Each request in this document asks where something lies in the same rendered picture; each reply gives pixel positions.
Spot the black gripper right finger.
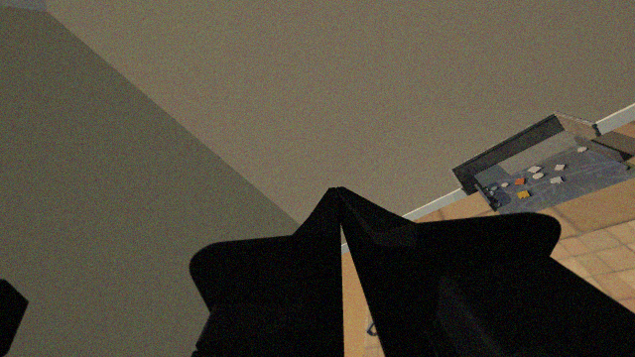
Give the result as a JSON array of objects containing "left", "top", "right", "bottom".
[{"left": 336, "top": 186, "right": 562, "bottom": 357}]

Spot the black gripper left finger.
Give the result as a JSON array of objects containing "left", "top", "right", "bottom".
[{"left": 190, "top": 187, "right": 344, "bottom": 357}]

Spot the yellow square tile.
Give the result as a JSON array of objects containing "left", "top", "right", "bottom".
[{"left": 517, "top": 190, "right": 530, "bottom": 199}]

